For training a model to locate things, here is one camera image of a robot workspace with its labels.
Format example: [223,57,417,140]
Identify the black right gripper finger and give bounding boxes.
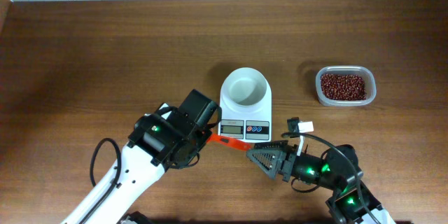
[246,148,286,179]
[253,140,288,149]

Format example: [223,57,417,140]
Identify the orange measuring scoop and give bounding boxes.
[207,134,252,151]

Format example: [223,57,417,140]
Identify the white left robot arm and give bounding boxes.
[64,90,222,223]

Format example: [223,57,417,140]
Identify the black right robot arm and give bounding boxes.
[246,141,395,224]

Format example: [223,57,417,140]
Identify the white digital kitchen scale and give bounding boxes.
[218,83,272,143]

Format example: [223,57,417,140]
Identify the white round bowl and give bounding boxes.
[221,67,267,106]

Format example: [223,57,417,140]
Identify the red adzuki beans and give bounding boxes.
[320,73,366,102]

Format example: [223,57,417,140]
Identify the clear plastic container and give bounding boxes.
[315,66,377,106]

